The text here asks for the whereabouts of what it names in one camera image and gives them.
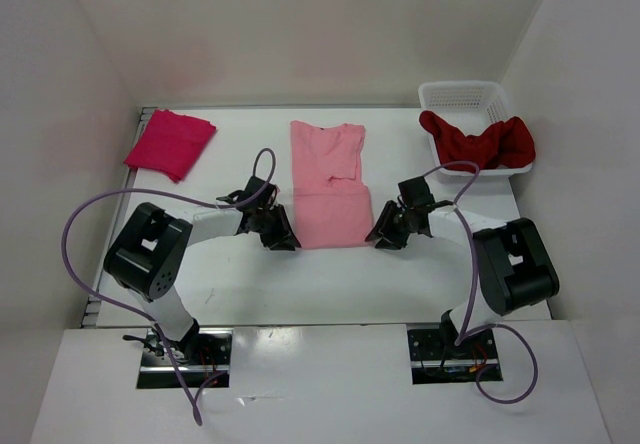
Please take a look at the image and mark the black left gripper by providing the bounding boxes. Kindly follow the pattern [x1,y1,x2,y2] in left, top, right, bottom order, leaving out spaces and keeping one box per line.
[253,203,301,251]

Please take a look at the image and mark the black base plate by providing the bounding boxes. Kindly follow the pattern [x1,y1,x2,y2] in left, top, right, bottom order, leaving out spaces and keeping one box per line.
[123,328,233,390]
[407,326,503,385]

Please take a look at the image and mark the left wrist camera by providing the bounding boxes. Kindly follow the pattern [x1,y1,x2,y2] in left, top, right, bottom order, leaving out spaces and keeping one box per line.
[243,176,277,207]

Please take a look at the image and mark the white plastic basket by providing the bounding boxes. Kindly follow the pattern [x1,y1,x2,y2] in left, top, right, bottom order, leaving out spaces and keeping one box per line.
[418,80,533,178]

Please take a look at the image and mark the dark red t shirt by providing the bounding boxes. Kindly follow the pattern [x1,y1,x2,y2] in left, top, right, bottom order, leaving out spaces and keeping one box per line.
[419,110,536,172]

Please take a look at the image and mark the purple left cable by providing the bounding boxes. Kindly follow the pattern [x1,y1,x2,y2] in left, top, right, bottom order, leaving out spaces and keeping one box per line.
[60,148,277,426]

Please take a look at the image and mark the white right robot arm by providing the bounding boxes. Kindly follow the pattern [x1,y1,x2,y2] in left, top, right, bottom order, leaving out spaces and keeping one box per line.
[366,201,560,357]

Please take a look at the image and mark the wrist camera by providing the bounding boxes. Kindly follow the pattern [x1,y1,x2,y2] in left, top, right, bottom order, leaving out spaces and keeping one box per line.
[243,176,277,207]
[398,176,435,209]

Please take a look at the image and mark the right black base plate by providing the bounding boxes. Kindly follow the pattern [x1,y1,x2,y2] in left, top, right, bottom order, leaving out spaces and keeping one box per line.
[407,326,503,385]

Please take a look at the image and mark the light pink t shirt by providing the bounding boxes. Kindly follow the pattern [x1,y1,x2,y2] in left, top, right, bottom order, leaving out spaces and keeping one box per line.
[290,120,373,250]

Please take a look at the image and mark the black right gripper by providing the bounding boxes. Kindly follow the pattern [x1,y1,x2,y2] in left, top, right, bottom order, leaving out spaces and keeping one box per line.
[366,199,414,250]

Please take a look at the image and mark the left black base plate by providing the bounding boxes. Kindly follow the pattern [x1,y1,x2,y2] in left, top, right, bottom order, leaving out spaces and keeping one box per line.
[123,328,233,390]

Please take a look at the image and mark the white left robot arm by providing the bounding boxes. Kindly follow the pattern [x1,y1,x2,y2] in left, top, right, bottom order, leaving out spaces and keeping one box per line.
[103,202,301,364]

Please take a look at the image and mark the magenta t shirt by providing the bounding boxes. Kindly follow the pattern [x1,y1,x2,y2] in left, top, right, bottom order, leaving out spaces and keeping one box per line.
[124,110,217,183]

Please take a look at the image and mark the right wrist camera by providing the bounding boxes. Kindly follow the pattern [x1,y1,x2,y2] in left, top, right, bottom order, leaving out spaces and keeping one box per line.
[398,176,435,209]

